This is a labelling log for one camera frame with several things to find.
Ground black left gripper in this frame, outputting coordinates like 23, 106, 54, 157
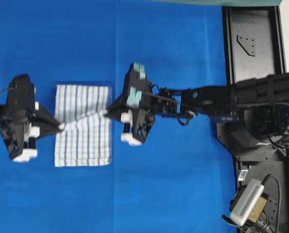
0, 74, 64, 162

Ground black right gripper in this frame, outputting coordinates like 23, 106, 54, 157
104, 63, 155, 146

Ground blue white striped towel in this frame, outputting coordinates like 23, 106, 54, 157
54, 84, 112, 167

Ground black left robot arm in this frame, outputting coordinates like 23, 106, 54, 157
0, 74, 64, 163

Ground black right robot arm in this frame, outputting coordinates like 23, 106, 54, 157
104, 63, 289, 149

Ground blue table cloth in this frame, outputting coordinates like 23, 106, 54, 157
0, 0, 235, 233

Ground silver ventilated hub box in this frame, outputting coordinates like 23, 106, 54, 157
230, 179, 264, 227

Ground cork pad block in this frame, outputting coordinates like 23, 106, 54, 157
248, 196, 268, 223

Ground black triangular corner bracket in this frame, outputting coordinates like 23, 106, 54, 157
237, 34, 256, 57

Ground black cable at hub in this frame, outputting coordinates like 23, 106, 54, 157
262, 174, 281, 233

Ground black aluminium frame base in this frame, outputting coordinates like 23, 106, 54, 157
217, 6, 289, 233

